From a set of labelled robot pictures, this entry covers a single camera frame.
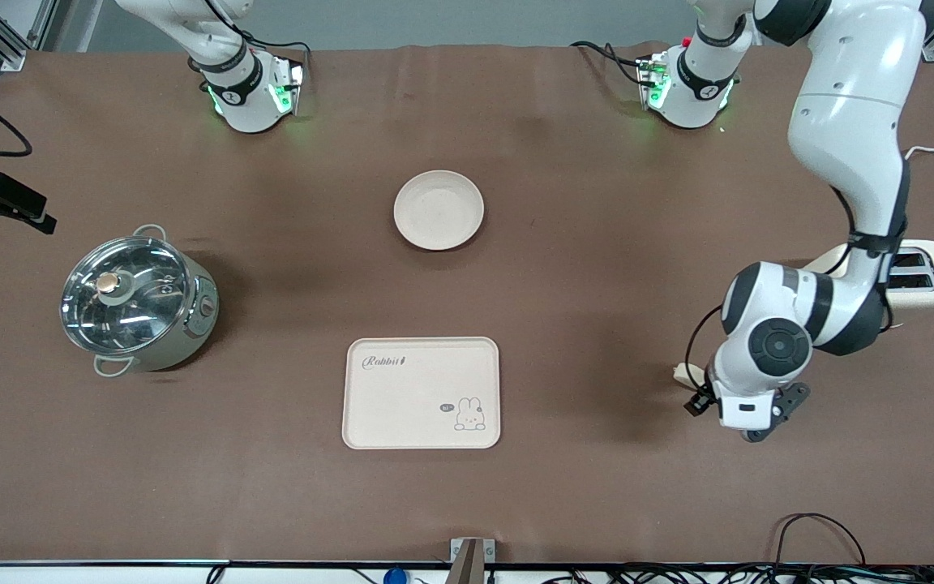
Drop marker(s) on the metal base connector box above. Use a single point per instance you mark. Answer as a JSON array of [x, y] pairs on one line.
[[647, 81], [295, 85]]

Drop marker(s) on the small white bun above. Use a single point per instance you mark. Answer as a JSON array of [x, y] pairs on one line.
[[684, 373]]

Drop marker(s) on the small blue object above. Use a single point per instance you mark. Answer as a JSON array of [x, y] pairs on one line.
[[395, 577]]

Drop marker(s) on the steel pot with glass lid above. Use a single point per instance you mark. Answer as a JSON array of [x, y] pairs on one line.
[[191, 332]]

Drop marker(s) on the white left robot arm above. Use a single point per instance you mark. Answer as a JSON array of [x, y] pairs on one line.
[[848, 122]]

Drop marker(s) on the beige rabbit print tray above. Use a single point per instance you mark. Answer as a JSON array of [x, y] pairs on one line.
[[418, 405]]

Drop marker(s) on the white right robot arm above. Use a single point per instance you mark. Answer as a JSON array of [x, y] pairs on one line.
[[240, 97]]

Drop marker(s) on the round beige plate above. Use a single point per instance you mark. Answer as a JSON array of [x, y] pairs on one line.
[[439, 211]]

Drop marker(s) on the glass pot lid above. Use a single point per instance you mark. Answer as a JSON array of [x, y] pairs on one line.
[[134, 308]]

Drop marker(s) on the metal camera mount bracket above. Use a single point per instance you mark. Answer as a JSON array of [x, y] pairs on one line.
[[467, 560]]

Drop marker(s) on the brown table cover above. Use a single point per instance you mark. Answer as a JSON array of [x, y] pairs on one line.
[[556, 284]]

